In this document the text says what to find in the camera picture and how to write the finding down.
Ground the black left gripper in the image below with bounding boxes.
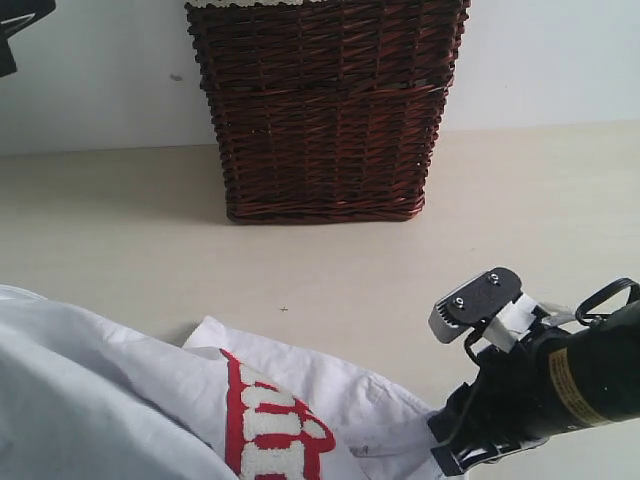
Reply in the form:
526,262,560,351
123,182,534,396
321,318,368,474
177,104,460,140
0,0,56,77

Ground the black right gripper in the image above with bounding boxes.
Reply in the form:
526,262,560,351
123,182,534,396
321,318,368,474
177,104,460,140
427,302,639,476

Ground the white t-shirt red lettering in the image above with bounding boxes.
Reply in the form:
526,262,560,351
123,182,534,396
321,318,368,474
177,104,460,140
1,286,443,479

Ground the white cloth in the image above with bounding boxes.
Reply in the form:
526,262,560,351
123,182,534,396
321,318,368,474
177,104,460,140
185,0,305,8

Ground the dark brown wicker basket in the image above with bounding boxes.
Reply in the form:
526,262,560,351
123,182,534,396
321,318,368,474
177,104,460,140
185,0,469,224

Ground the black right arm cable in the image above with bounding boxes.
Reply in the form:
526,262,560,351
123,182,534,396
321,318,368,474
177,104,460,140
573,276,640,326

